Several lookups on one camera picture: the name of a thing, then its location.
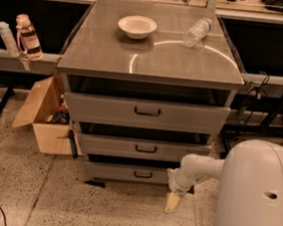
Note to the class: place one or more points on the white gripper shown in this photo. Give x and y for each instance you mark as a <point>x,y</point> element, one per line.
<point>176,185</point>

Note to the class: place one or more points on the grey bottom drawer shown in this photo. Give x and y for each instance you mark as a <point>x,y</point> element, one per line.
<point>113,172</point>

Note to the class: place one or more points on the grey drawer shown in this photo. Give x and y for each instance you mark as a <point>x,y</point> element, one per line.
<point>138,148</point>
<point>146,113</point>
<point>113,172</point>

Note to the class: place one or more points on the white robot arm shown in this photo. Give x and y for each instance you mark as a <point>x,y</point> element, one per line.
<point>250,183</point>

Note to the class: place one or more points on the grey middle drawer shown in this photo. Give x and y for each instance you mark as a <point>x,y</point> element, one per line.
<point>138,148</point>

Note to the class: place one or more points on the grey drawer cabinet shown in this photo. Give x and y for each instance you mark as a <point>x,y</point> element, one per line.
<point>103,60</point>

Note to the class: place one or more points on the grey top drawer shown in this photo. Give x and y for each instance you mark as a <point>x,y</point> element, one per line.
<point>146,113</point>

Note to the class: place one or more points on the open cardboard box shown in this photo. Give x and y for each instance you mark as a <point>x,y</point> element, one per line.
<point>43,102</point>

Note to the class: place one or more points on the black table leg right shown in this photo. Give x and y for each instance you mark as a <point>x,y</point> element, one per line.
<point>232,131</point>

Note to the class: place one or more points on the clear plastic water bottle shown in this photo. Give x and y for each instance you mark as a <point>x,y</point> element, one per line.
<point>197,32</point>

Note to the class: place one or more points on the white bowl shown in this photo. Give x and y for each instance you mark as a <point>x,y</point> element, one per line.
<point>137,27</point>

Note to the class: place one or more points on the pink striped bottle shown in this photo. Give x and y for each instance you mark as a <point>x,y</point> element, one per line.
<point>27,38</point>

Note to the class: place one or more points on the white cylindrical bottle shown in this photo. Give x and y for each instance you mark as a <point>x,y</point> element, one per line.
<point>8,40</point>

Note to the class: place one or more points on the grey workbench rail right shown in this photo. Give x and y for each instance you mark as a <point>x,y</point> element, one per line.
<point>270,87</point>

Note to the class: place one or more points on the grey workbench rail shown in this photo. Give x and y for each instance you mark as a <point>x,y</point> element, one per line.
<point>270,87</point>
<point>21,64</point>

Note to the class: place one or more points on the grey workbench rail left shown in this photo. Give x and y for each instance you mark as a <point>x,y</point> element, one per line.
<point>21,64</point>

